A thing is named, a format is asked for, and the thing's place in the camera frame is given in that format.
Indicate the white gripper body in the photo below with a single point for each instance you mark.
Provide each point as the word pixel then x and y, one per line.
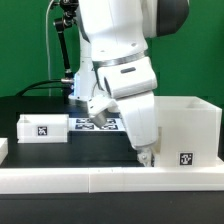
pixel 131 86

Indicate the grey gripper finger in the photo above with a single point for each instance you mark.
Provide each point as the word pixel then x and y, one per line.
pixel 146 156

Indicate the white drawer cabinet frame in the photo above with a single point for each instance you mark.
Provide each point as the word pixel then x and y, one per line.
pixel 189 131

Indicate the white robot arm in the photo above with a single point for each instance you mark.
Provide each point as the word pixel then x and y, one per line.
pixel 115 34

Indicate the white rear drawer box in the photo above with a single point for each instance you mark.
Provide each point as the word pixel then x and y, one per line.
pixel 43 128

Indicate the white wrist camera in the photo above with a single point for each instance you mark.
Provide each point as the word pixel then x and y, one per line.
pixel 97 107

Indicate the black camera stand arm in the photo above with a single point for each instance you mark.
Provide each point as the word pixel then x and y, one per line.
pixel 68 19

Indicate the white front border rail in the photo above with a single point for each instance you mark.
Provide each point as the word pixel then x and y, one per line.
pixel 94 180

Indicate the white border rail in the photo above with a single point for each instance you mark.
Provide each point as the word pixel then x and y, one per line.
pixel 3 149
pixel 94 180

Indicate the white left border rail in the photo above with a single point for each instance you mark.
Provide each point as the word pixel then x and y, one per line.
pixel 3 149

